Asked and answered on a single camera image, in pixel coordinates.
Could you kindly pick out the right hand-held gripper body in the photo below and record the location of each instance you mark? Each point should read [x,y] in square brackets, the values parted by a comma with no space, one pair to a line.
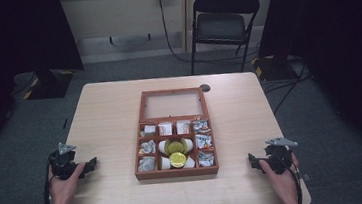
[279,155]

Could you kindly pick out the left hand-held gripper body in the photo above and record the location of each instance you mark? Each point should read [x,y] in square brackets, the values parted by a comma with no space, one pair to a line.
[61,163]

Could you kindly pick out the person's right hand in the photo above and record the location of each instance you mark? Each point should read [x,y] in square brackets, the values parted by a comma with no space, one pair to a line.
[282,181]

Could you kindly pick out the person's left hand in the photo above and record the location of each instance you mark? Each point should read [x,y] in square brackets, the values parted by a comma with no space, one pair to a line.
[63,191]

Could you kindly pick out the bunch of colourful printed packets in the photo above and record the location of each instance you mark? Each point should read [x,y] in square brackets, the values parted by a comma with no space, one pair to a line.
[204,141]
[201,126]
[206,159]

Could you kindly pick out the bunch of grey foil packets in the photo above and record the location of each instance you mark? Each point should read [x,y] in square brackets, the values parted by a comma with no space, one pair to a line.
[146,164]
[148,130]
[147,147]

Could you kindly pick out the bunch of white red packets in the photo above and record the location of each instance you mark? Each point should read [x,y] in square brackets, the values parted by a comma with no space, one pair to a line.
[165,129]
[182,127]

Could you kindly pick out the black stand base with striped tape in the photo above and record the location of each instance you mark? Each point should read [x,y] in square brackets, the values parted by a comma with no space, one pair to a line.
[269,69]
[48,86]

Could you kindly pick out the wooden compartment box with lid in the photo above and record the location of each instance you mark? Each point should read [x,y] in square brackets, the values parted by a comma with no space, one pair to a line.
[176,173]

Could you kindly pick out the black folding chair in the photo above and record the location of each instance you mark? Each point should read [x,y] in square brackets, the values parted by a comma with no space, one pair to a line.
[220,26]

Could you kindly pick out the dark curtain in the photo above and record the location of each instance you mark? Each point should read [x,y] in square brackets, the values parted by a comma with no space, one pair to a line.
[11,31]
[328,17]

